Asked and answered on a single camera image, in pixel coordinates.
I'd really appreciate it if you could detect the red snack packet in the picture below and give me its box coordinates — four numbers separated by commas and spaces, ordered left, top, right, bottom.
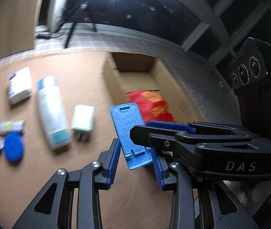
125, 90, 176, 124

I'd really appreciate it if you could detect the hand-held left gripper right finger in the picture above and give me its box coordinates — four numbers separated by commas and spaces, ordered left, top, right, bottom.
151, 148, 260, 229

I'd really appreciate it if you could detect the cardboard box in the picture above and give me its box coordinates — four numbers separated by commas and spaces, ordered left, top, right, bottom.
103, 52, 199, 127

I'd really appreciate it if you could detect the brown cardboard sheet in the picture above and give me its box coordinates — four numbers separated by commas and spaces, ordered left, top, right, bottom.
0, 50, 198, 229

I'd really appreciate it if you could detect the white charger plug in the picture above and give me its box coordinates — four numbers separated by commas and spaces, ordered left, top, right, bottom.
71, 104, 95, 142

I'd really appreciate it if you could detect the blue folding phone stand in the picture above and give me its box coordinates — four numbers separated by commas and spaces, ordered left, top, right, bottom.
110, 102, 153, 171

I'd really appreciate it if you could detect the white bottle with blue cap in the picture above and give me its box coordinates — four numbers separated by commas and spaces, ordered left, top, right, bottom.
36, 76, 71, 151

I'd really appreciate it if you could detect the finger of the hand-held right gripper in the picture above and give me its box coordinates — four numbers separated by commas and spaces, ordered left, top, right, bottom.
129, 125, 271, 180
145, 120, 245, 136

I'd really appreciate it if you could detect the white and blue carton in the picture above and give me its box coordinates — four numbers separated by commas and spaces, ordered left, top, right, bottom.
7, 67, 32, 105

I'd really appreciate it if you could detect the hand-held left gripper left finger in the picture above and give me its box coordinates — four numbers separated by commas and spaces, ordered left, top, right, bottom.
11, 138, 121, 229

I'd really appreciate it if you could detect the patterned small tube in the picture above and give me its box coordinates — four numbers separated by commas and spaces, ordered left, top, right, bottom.
0, 120, 26, 135

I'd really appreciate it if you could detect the light wooden cabinet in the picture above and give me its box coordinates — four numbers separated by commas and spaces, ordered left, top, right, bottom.
0, 0, 47, 67

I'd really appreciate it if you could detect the black cable with inline controller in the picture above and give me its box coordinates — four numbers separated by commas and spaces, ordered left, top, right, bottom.
37, 32, 62, 39

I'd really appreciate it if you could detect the black tripod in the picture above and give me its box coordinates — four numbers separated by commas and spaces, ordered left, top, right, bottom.
64, 0, 98, 48

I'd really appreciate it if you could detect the blue round lid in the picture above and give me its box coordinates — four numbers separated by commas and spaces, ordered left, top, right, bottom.
3, 132, 25, 163

